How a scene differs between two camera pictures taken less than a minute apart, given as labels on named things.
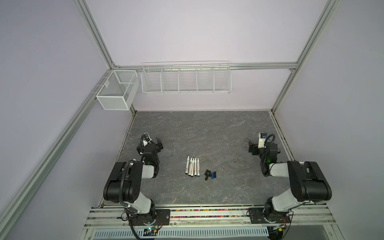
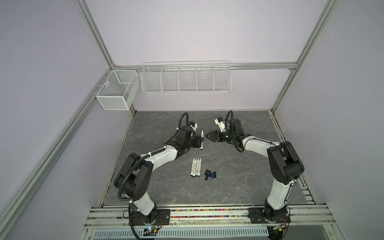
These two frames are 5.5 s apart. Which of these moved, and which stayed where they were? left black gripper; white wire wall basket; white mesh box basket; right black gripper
Moved: right black gripper; left black gripper
Stayed: white mesh box basket; white wire wall basket
